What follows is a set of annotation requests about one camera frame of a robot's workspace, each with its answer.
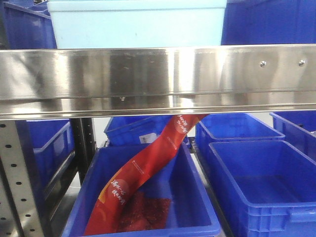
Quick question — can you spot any light blue plastic bin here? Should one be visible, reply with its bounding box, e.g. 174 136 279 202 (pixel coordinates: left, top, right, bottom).
47 0 227 49

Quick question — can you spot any blue crate left shelf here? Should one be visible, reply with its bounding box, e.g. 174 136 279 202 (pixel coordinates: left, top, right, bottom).
15 119 75 203

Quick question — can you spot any blue crate rear centre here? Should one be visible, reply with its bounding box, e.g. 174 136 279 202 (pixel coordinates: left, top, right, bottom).
104 115 172 146

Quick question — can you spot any blue crate rear right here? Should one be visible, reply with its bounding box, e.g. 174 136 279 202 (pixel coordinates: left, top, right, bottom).
195 113 285 157

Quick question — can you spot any red printed plastic bag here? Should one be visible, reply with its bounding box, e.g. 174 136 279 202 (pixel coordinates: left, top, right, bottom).
84 114 206 236

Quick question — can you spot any blue bin with red bag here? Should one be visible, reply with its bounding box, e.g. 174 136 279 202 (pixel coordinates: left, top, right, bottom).
62 144 221 237

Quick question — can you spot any blue crate upper right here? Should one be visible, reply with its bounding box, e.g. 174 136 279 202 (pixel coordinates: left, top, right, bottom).
221 0 316 45

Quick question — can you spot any large blue crate front right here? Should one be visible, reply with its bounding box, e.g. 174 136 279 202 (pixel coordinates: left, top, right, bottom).
207 141 316 237

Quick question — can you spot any blue crate far right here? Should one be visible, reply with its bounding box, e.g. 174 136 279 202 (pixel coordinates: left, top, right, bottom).
270 111 316 160

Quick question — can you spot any blue crate upper left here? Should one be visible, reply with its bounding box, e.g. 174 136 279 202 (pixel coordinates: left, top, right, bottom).
2 0 57 49

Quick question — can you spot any stainless steel rail right shelf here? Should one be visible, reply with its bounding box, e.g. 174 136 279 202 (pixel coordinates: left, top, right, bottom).
0 44 316 120

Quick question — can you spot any perforated metal shelf post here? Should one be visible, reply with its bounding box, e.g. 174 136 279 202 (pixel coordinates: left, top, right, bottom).
0 120 51 237

